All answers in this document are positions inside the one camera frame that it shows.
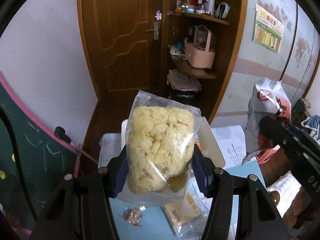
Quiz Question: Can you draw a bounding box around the red apple chips bag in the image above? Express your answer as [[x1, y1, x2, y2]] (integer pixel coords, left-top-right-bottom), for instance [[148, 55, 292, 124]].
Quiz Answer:
[[242, 77, 291, 164]]

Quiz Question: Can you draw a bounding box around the Calleton yellow bread package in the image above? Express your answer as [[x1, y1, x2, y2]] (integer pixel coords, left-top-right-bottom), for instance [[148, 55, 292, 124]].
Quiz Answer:
[[163, 177, 212, 238]]

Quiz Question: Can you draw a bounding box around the yellow puffed rice cake pack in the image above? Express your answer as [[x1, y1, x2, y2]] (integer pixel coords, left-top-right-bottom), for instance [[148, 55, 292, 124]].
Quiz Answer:
[[118, 90, 202, 206]]

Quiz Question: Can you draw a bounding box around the pink plastic stool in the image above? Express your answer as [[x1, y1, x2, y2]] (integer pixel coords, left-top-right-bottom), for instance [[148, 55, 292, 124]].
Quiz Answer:
[[255, 145, 280, 165]]

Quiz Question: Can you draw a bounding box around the small nut mix packet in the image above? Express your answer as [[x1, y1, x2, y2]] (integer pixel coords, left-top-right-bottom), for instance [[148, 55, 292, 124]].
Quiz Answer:
[[123, 205, 147, 227]]

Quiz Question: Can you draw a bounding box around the teal floral tablecloth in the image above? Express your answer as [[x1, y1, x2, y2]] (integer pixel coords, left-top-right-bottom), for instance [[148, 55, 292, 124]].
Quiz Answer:
[[97, 125, 267, 240]]

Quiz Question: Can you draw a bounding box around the white plastic storage bin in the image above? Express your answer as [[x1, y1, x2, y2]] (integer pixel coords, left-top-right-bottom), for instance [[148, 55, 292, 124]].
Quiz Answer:
[[120, 115, 226, 170]]

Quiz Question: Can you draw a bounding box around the white patterned wardrobe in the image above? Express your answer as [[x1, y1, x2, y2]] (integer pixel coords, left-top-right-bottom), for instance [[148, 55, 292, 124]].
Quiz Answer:
[[210, 0, 319, 127]]

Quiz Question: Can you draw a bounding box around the wooden corner shelf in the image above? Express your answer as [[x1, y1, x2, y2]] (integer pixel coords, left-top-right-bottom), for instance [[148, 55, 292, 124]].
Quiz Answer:
[[158, 0, 248, 122]]

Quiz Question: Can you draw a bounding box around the brown wooden door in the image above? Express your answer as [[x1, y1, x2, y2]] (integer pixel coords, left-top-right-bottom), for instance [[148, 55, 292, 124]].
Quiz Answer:
[[76, 0, 171, 100]]

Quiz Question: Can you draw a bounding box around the green chalkboard pink frame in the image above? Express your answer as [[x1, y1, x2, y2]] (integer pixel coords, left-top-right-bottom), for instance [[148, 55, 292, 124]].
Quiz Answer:
[[0, 72, 99, 235]]

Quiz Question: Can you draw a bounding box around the colourful wall poster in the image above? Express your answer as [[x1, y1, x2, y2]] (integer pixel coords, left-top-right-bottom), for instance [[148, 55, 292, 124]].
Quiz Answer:
[[253, 4, 285, 54]]

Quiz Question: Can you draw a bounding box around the pink basket with handle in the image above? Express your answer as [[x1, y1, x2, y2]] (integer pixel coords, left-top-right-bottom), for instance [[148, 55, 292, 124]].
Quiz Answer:
[[185, 25, 215, 69]]

